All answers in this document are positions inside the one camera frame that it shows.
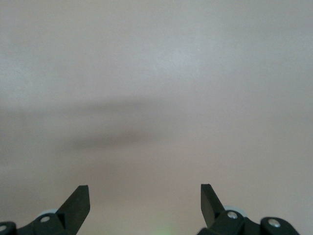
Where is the brown table cover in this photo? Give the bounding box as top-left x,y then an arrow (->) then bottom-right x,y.
0,0 -> 313,235

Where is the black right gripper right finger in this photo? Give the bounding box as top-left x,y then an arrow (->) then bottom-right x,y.
197,183 -> 301,235

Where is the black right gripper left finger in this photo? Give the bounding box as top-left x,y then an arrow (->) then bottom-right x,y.
0,185 -> 91,235

